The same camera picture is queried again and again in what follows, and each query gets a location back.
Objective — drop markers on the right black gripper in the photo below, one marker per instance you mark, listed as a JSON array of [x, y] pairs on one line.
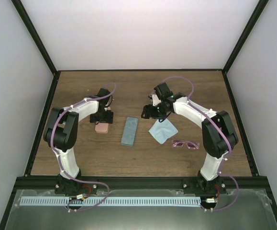
[[149, 113]]

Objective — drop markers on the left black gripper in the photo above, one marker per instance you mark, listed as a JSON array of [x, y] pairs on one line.
[[108, 119]]

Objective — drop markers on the pink glasses case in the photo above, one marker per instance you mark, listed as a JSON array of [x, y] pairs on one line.
[[101, 128]]

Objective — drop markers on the light blue cleaning cloth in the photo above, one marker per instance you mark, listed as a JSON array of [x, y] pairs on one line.
[[162, 131]]

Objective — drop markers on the green glasses case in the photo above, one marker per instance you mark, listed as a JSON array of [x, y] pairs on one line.
[[129, 132]]

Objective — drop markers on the purple frame sunglasses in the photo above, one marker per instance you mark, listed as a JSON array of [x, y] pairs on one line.
[[177, 143]]

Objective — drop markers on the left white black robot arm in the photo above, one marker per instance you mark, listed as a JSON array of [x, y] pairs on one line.
[[62, 128]]

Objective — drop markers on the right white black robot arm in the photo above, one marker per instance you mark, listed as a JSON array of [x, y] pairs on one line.
[[218, 133]]

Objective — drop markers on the clear acrylic front panel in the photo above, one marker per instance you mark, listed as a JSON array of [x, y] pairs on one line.
[[244, 209]]

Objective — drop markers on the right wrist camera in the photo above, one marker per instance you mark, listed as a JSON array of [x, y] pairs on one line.
[[162, 91]]

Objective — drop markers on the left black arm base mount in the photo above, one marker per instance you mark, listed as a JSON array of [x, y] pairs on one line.
[[70, 187]]

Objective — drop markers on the light blue slotted cable duct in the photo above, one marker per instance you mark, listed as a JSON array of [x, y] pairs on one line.
[[112, 201]]

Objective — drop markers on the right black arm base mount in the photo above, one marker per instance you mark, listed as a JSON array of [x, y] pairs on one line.
[[201, 187]]

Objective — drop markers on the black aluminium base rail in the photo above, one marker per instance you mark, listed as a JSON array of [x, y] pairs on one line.
[[122, 183]]

